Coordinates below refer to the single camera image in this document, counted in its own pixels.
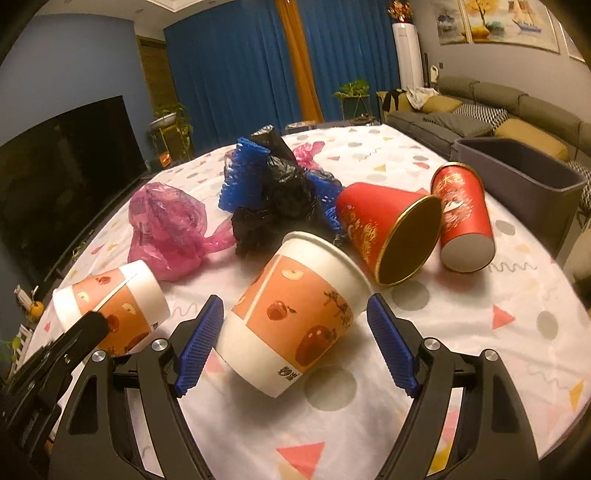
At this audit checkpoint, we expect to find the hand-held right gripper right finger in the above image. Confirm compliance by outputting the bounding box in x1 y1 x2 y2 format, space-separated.
367 293 541 480

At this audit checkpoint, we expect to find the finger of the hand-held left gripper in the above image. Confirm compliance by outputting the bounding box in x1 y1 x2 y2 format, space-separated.
39 311 110 371

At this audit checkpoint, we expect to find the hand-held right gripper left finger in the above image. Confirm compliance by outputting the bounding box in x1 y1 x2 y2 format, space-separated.
51 295 225 480

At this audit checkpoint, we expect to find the small apple-print paper cup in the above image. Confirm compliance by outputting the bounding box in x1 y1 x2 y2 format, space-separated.
52 259 170 358

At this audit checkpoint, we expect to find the large apple-print paper cup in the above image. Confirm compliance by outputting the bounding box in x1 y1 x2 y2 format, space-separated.
216 231 374 398

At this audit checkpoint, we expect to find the black plastic bag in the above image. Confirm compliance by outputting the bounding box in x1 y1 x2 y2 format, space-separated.
231 126 345 257

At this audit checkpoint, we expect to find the large blue foam net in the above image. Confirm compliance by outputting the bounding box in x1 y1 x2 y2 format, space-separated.
218 137 273 212

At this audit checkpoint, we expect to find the grey plastic bin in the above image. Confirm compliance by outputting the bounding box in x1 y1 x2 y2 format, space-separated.
452 137 588 254

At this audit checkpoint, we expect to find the white printed tablecloth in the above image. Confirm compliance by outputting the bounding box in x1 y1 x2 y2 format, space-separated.
21 122 591 480

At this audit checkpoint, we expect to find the pink fluffy item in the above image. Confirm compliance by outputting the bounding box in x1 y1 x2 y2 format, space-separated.
128 181 238 281

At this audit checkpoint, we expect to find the wide red gold-print cup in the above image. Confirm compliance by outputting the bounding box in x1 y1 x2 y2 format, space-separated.
335 181 444 287

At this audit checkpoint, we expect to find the black flat television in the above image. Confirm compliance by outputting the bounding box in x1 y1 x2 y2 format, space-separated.
0 95 149 296

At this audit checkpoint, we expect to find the narrow red gold-print cup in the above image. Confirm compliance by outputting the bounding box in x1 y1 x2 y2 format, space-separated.
430 162 496 273

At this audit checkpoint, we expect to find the small blue foam net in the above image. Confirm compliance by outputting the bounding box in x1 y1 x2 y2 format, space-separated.
310 170 345 230

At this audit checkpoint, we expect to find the small pink plastic bag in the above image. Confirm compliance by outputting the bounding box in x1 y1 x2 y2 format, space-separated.
293 142 328 171

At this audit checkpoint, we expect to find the potted plant on gold stand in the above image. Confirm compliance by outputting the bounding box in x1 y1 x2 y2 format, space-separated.
148 102 195 163

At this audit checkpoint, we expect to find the dark grey cushion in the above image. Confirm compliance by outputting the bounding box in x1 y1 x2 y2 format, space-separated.
431 113 495 137

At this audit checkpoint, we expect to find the black cloth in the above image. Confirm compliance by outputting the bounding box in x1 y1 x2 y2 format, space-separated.
381 89 407 112

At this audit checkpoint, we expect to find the small yellow cushion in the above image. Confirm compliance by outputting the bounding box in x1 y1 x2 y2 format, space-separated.
422 95 462 114

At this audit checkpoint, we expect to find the small zigzag patterned cushion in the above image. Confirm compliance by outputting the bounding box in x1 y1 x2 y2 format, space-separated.
455 102 509 132

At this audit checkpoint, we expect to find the large zigzag patterned cushion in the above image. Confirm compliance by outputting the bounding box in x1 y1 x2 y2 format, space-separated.
566 159 591 222

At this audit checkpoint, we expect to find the large yellow cushion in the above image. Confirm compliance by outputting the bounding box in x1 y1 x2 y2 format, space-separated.
494 119 570 162

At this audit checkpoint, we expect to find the white cloth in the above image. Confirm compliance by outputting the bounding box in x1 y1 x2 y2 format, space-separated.
404 87 439 110

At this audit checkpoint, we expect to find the potted plant dark green pot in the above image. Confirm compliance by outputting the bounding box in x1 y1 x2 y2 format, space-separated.
333 79 371 123

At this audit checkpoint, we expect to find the brown window blind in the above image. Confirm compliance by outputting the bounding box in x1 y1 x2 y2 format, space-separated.
139 39 178 112

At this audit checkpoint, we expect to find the blue curtain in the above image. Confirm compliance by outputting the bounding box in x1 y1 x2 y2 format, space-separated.
298 0 406 122
164 0 303 153

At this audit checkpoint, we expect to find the grey sectional sofa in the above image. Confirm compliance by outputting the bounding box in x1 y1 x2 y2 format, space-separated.
385 76 591 287

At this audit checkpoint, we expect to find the white tower air conditioner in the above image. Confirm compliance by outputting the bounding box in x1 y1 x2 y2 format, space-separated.
392 21 424 90

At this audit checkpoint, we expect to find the orange curtain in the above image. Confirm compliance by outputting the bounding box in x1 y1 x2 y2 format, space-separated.
278 0 323 123

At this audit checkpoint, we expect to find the grey misty painting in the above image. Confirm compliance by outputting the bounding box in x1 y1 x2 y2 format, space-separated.
429 0 472 45

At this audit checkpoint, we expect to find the orange flower ornament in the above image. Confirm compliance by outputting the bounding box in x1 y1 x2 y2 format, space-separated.
387 0 415 23

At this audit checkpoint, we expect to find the tree and sailboat painting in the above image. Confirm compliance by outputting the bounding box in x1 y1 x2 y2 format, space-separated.
463 0 561 53

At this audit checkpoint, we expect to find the purple gold-framed painting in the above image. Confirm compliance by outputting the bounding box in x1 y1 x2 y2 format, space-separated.
558 14 587 63

